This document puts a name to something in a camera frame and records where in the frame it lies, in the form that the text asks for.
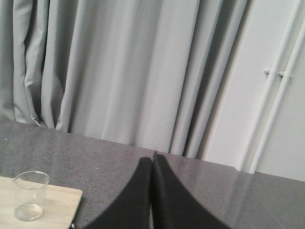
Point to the white wall pipe right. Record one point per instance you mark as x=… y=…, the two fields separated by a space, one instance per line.
x=286 y=75

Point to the grey curtain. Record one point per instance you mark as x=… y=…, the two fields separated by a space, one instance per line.
x=138 y=72

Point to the white wall pipe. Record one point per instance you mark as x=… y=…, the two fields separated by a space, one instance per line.
x=271 y=74
x=286 y=75

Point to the white wall pipe left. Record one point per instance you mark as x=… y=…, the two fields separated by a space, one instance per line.
x=271 y=74

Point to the small glass beaker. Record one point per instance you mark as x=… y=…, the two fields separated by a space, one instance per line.
x=30 y=194

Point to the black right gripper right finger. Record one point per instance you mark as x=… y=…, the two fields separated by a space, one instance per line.
x=173 y=207

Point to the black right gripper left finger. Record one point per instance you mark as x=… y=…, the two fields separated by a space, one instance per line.
x=131 y=209

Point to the wooden cutting board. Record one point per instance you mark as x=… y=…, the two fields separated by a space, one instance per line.
x=60 y=206

